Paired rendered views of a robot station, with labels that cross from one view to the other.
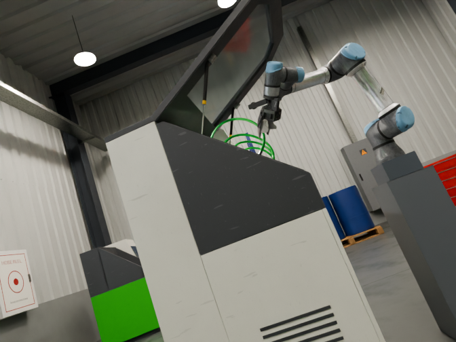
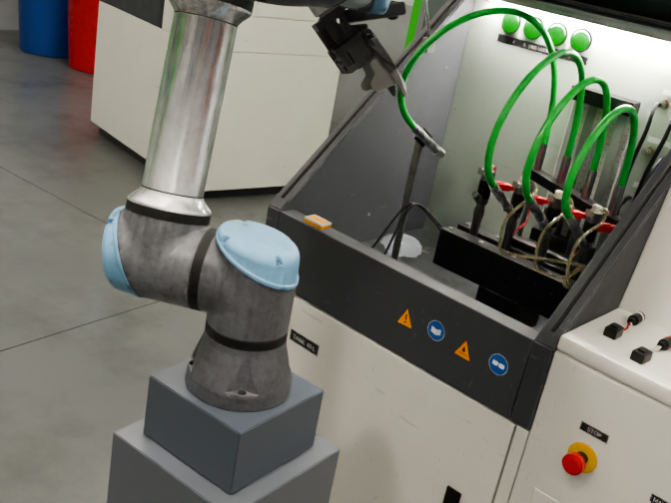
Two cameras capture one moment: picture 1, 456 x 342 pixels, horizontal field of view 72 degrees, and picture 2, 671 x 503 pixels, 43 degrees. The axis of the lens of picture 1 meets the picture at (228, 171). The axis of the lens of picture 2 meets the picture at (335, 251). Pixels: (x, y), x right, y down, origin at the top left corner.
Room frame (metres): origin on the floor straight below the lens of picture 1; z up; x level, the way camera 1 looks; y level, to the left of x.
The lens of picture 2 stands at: (2.36, -1.71, 1.55)
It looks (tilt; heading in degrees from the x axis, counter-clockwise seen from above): 22 degrees down; 121
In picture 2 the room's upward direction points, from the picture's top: 11 degrees clockwise
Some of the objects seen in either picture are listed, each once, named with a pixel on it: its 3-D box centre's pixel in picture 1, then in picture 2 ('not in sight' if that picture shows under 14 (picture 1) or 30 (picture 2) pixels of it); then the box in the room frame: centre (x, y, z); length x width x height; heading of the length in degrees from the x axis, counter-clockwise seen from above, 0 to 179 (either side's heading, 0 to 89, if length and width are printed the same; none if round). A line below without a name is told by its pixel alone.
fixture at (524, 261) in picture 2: not in sight; (512, 287); (1.84, -0.14, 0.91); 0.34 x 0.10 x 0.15; 172
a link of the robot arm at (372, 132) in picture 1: (378, 132); (249, 276); (1.72, -0.85, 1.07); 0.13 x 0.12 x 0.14; 24
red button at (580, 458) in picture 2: not in sight; (576, 461); (2.13, -0.46, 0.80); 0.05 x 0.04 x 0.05; 172
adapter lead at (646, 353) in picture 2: not in sight; (654, 348); (2.17, -0.35, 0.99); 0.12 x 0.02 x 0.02; 78
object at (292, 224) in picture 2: not in sight; (390, 302); (1.69, -0.35, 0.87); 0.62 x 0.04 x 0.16; 172
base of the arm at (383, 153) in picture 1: (387, 152); (243, 352); (1.72, -0.85, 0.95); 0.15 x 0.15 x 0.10
